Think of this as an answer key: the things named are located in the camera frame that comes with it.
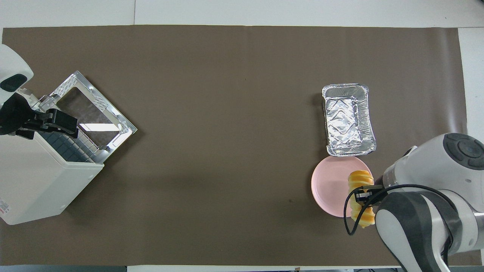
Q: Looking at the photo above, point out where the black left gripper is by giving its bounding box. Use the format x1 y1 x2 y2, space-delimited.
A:
0 93 79 140

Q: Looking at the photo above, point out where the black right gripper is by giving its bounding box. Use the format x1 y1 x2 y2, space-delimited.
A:
354 184 387 207

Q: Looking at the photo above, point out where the golden ridged bread loaf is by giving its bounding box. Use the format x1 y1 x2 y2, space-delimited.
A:
347 170 376 229

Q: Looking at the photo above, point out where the aluminium foil tray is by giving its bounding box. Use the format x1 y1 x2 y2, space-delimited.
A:
321 83 377 157

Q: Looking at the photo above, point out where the glass oven door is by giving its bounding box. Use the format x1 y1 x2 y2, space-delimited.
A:
40 71 138 164

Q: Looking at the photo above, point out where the cream toaster oven body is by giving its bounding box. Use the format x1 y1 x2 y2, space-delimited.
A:
0 113 105 226

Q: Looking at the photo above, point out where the pink round plate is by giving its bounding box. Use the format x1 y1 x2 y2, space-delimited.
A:
311 155 375 218

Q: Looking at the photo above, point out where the brown table mat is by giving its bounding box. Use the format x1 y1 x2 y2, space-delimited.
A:
0 25 476 267

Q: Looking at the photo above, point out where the wire oven rack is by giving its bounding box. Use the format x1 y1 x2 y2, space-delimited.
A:
38 128 111 164

